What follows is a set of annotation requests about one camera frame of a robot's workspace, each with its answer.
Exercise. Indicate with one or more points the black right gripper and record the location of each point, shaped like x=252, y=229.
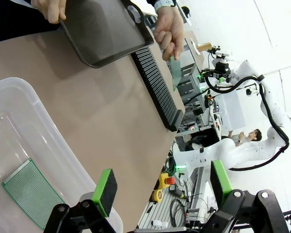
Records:
x=222, y=68

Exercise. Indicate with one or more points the aluminium workbench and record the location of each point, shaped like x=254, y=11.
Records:
x=160, y=213

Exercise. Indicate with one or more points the white rectangular box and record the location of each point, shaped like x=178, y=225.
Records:
x=232, y=111

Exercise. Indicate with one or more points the yellow emergency stop button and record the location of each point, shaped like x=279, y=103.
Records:
x=165, y=180

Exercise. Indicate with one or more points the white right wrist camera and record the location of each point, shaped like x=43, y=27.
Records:
x=220, y=53

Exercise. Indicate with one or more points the person in black jacket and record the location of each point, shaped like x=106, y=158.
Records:
x=14, y=19

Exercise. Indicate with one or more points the green perforated PCB board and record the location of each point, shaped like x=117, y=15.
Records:
x=176, y=72
x=31, y=191

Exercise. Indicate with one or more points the clear plastic storage box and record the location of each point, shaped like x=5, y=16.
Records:
x=51, y=136

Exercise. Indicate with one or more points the seated person in white shirt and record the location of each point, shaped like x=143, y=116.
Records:
x=245, y=138

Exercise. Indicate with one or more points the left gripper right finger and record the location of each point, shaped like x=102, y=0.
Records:
x=220, y=182

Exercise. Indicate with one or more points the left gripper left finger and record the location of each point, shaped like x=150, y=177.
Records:
x=104, y=191

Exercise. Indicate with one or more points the black slotted PCB rack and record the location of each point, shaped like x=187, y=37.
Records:
x=157, y=87

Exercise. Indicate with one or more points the grey equipment shelf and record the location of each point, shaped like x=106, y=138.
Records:
x=189, y=82

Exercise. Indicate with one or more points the person's left hand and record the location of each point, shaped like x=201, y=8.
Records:
x=171, y=34

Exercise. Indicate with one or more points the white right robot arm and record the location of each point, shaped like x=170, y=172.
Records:
x=247, y=151

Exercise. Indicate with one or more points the wooden block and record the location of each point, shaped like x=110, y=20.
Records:
x=205, y=46

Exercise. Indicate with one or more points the white wristwatch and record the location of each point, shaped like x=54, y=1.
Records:
x=165, y=4

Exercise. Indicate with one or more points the black plastic tray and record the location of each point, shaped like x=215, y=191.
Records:
x=104, y=31

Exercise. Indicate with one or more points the person's right hand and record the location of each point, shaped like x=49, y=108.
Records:
x=51, y=9

